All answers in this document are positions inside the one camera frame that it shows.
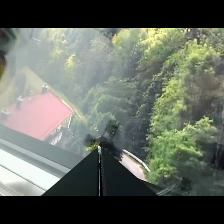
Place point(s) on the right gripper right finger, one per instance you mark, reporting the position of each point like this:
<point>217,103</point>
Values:
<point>121,180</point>

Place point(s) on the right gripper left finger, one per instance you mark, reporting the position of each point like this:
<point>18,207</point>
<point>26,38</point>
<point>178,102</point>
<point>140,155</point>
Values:
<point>81,178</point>

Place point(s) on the silver frame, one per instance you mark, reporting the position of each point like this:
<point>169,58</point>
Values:
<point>23,173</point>

